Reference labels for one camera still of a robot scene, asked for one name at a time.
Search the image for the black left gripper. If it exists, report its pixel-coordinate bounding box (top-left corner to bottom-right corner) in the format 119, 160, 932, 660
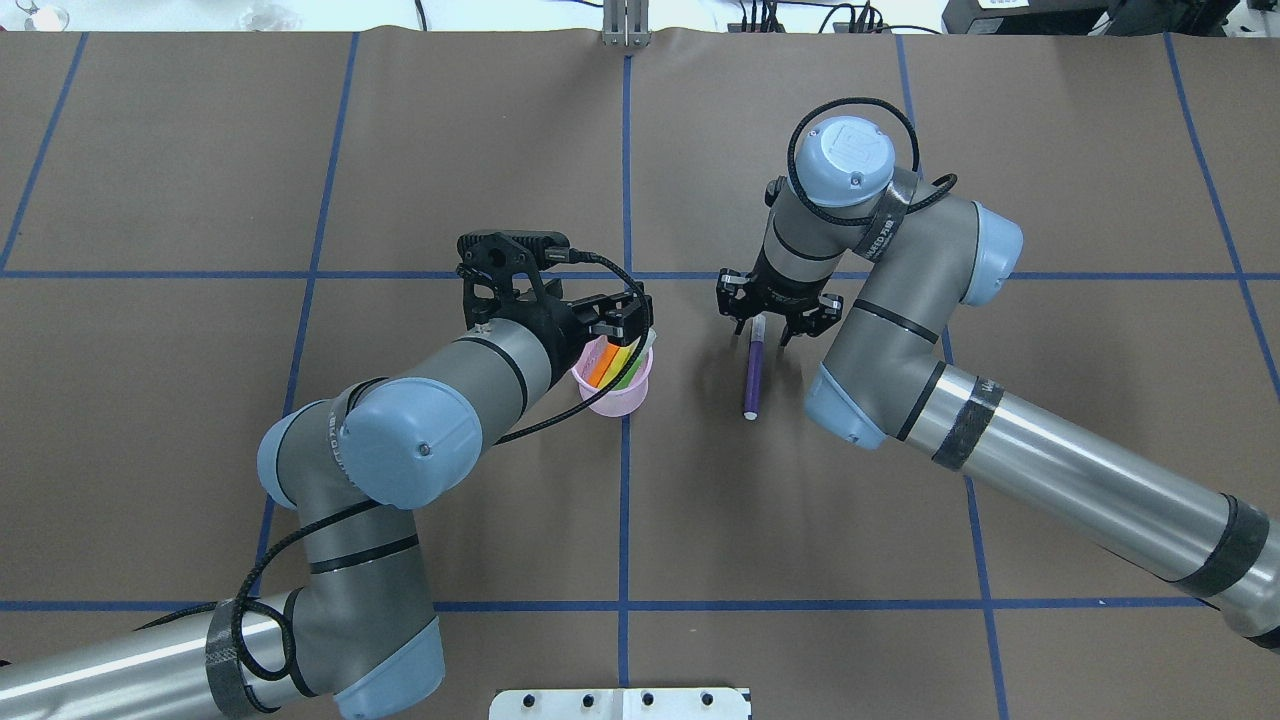
515, 291, 654, 373

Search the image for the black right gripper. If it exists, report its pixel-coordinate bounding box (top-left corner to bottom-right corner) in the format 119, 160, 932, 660
716, 250, 844, 347

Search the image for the green highlighter pen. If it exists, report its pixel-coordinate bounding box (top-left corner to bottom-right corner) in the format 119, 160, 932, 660
614, 328, 657, 391

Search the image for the yellow highlighter pen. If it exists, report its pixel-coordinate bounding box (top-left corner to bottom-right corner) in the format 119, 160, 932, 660
600, 345, 636, 388

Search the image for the orange highlighter pen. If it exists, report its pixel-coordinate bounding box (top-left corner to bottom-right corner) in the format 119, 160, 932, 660
585, 340, 625, 388

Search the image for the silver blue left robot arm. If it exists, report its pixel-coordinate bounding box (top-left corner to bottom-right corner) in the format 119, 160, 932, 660
3, 291, 652, 719

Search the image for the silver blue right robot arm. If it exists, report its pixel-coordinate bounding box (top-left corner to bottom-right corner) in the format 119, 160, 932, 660
716, 97, 1279, 652

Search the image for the purple marker pen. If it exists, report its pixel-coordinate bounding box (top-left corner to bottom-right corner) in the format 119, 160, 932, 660
742, 313, 767, 421

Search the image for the pink plastic pen holder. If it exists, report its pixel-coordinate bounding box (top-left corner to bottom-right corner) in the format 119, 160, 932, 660
570, 331, 657, 416

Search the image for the black box with label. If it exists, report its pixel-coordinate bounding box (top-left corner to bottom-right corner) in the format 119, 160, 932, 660
941, 1, 1110, 36

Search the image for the aluminium frame post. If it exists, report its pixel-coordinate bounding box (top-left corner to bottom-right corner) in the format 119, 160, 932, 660
599, 0, 652, 49

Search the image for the white central pedestal column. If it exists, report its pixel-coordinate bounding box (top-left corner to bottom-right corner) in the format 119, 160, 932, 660
488, 687, 754, 719

